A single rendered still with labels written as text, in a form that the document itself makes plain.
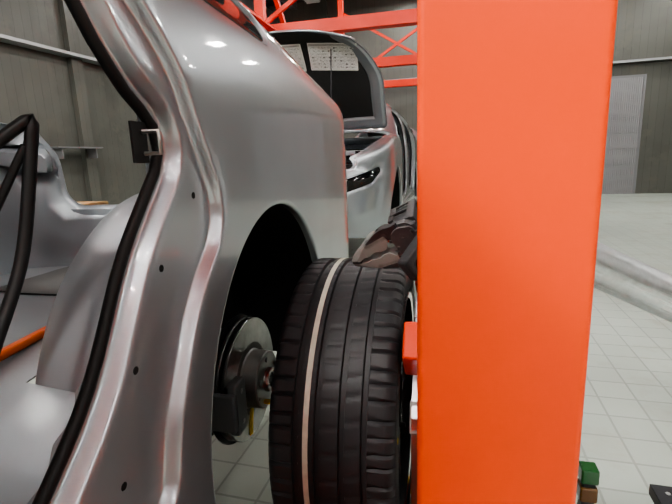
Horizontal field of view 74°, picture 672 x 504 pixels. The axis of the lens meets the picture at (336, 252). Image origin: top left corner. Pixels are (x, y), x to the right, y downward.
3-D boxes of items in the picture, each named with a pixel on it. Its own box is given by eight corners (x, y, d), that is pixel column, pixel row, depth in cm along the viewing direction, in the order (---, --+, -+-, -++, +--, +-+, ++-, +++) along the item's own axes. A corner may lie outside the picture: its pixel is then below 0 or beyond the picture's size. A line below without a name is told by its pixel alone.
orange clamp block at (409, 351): (406, 339, 87) (403, 320, 80) (447, 342, 86) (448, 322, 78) (404, 375, 84) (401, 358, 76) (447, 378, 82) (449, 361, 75)
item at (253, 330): (255, 438, 130) (270, 328, 141) (281, 441, 128) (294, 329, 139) (202, 444, 101) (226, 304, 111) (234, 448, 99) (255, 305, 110)
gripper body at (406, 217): (407, 239, 88) (464, 213, 83) (404, 266, 82) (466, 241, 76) (386, 210, 85) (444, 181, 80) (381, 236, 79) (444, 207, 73)
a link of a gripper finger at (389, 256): (365, 258, 91) (405, 241, 87) (361, 277, 87) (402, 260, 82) (356, 247, 90) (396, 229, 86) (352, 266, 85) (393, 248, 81)
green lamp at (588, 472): (576, 473, 113) (577, 459, 112) (594, 475, 112) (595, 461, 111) (581, 484, 109) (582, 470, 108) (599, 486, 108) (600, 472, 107)
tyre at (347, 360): (260, 623, 80) (340, 465, 144) (393, 652, 75) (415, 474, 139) (269, 253, 82) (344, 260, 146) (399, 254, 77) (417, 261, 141)
